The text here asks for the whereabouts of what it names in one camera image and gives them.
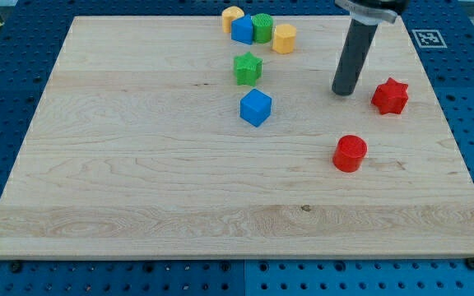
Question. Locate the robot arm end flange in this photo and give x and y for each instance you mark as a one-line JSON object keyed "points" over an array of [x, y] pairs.
{"points": [[372, 12]]}

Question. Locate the blue cube block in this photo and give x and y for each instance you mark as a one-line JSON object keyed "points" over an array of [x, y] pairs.
{"points": [[255, 107]]}

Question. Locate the yellow heart block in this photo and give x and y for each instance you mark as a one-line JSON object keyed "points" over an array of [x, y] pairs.
{"points": [[228, 15]]}

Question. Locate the green star block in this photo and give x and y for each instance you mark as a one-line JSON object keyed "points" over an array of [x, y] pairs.
{"points": [[247, 69]]}

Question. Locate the light wooden board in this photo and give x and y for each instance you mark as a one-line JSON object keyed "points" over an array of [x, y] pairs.
{"points": [[137, 151]]}

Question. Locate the red cylinder block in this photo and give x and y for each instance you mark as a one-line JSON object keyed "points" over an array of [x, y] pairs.
{"points": [[349, 153]]}

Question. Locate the blue pentagon block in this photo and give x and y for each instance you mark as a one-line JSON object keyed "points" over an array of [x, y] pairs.
{"points": [[242, 29]]}

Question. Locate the yellow hexagon block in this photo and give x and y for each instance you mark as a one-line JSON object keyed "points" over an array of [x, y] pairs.
{"points": [[284, 38]]}

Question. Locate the green cylinder block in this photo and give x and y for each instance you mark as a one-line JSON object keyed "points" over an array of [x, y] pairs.
{"points": [[262, 28]]}

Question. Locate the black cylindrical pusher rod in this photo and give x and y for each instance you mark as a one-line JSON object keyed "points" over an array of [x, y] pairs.
{"points": [[355, 50]]}

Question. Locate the red star block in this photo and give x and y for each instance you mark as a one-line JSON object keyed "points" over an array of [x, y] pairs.
{"points": [[390, 97]]}

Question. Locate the white fiducial marker tag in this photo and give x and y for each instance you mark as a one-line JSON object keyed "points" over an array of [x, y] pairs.
{"points": [[429, 39]]}

